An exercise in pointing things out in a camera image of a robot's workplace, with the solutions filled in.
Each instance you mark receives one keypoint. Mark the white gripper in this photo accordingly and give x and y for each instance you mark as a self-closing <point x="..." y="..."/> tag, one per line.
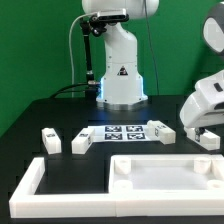
<point x="205" y="106"/>

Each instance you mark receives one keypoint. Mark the white desk top tray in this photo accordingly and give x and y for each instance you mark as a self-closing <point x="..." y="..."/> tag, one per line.
<point x="169" y="172"/>

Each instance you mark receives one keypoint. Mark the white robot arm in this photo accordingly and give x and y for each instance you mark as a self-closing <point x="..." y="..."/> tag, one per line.
<point x="122" y="85"/>

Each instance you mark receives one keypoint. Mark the fiducial marker sheet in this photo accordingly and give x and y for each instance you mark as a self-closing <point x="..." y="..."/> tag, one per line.
<point x="122" y="133"/>

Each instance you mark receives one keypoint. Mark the white L-shaped fence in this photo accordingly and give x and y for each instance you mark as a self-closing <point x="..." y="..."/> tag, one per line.
<point x="25" y="203"/>

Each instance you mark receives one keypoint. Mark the black grey camera on stand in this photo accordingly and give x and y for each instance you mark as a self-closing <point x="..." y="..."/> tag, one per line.
<point x="110" y="16"/>

